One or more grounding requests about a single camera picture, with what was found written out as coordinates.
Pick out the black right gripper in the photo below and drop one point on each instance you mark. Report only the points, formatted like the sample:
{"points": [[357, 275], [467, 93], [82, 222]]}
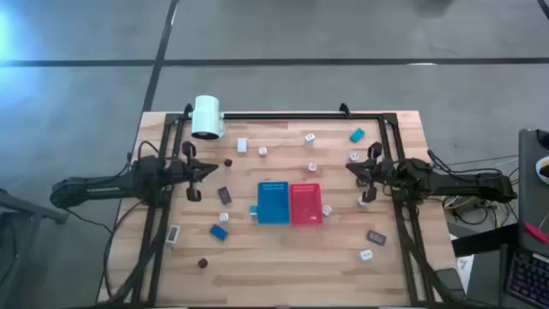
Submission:
{"points": [[386, 171]]}

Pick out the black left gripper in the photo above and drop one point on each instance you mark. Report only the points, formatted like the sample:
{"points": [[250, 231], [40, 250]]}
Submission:
{"points": [[178, 169]]}

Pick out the small white cup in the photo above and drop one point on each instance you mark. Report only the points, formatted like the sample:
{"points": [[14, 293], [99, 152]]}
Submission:
{"points": [[227, 162]]}

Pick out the black digital timer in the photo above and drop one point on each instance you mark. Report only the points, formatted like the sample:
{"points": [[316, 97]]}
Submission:
{"points": [[376, 237], [224, 195]]}

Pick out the white digital timer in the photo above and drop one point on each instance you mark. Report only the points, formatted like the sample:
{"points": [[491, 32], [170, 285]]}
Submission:
{"points": [[242, 145]]}

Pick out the teal cylindrical container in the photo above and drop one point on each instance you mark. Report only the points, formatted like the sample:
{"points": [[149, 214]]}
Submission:
{"points": [[327, 210]]}

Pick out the blue digital timer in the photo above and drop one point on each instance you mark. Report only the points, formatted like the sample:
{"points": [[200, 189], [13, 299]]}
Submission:
{"points": [[218, 232]]}

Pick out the white timer with grey display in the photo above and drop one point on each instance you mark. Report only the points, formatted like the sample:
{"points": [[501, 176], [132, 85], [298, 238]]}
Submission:
{"points": [[173, 234]]}

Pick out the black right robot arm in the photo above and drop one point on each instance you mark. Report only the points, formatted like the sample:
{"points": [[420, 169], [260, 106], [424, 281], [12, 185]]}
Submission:
{"points": [[463, 184]]}

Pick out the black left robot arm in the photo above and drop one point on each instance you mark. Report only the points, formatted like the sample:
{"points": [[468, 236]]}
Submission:
{"points": [[107, 186]]}

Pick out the teal digital timer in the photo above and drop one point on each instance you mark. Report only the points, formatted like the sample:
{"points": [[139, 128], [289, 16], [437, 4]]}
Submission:
{"points": [[357, 135]]}

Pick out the green plastic cup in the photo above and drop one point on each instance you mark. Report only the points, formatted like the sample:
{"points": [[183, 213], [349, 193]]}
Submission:
{"points": [[224, 216]]}

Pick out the white cylindrical tube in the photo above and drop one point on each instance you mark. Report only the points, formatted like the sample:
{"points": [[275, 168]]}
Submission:
{"points": [[207, 116]]}

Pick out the white and blue adapter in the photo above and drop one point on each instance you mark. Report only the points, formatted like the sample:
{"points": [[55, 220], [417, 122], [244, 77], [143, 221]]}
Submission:
{"points": [[253, 212]]}

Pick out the red plastic basket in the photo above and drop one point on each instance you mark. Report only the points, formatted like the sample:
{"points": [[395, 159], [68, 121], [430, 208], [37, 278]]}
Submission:
{"points": [[305, 204]]}

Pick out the blue plastic basket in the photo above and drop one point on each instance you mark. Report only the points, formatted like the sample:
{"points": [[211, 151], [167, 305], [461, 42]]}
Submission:
{"points": [[273, 202]]}

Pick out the black and white adapter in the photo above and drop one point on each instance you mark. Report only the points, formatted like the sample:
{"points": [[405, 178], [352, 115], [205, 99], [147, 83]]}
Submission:
{"points": [[203, 262]]}

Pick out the black flat device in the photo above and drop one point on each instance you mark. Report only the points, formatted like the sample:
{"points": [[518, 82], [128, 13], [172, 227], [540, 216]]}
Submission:
{"points": [[450, 278]]}

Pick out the black desk crossbar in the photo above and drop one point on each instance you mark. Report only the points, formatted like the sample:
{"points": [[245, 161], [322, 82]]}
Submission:
{"points": [[484, 238]]}

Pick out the white paper sheet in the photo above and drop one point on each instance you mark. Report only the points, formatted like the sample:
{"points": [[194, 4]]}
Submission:
{"points": [[465, 266]]}

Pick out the black desk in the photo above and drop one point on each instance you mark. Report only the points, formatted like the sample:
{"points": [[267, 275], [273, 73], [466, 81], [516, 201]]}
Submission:
{"points": [[529, 201]]}

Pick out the white round object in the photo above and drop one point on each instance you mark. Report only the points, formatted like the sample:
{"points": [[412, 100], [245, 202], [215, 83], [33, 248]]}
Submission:
{"points": [[544, 169]]}

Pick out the black metal stand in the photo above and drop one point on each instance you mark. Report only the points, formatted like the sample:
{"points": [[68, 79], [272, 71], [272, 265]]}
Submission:
{"points": [[25, 210]]}

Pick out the black rounded object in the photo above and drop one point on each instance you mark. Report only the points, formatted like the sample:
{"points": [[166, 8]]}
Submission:
{"points": [[543, 137]]}

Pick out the red tool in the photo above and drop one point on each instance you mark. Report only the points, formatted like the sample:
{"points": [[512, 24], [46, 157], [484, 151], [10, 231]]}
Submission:
{"points": [[536, 232]]}

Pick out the backlit black keyboard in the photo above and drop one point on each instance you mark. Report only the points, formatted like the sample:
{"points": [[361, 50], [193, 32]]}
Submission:
{"points": [[529, 279]]}

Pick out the black frame clamp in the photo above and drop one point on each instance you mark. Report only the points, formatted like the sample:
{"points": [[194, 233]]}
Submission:
{"points": [[187, 109], [344, 109]]}

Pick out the black metal table frame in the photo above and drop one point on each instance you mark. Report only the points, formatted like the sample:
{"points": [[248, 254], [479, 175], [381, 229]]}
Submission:
{"points": [[300, 116]]}

